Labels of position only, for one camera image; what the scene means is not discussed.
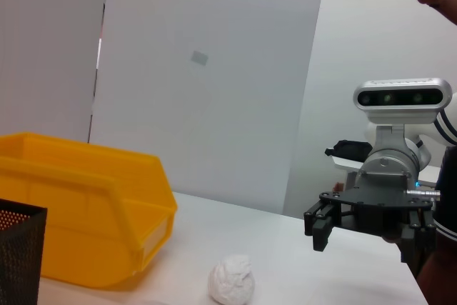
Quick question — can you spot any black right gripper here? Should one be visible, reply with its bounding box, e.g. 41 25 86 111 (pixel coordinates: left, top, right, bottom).
303 184 438 267

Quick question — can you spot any white paper ball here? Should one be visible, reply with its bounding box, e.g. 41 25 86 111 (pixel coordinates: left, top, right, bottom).
207 254 256 305

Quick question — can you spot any operator bare forearm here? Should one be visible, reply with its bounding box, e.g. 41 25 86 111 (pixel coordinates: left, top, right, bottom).
433 0 457 27

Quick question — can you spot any black mesh pen holder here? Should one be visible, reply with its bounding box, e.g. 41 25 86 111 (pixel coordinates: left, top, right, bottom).
0 198 49 305

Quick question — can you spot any white background table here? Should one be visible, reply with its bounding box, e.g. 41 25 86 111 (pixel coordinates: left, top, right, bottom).
330 154 443 191

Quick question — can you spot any operator torso dark shirt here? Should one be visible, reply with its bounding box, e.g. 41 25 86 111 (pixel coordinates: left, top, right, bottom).
416 146 457 301

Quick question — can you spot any black bag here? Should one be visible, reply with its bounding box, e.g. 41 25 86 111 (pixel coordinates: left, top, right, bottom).
324 139 374 163

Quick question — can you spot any yellow plastic storage bin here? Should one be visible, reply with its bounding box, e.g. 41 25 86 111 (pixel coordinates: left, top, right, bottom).
0 132 179 290

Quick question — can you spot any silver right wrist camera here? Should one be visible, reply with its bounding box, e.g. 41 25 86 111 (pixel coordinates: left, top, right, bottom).
353 77 453 152

